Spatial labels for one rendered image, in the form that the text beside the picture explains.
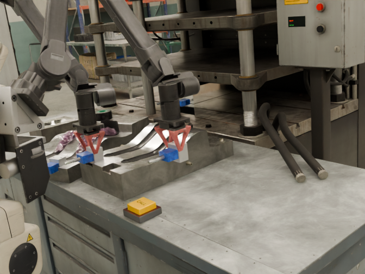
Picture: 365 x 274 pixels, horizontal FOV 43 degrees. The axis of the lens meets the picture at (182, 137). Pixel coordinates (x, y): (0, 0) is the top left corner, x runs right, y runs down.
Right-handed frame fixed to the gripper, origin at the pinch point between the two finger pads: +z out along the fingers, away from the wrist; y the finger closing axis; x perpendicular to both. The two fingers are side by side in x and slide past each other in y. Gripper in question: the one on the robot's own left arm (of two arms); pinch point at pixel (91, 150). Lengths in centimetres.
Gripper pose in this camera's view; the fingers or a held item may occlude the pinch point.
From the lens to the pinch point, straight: 156.8
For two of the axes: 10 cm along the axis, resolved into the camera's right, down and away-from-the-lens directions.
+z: 0.7, 9.6, 2.7
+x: -7.5, 2.3, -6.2
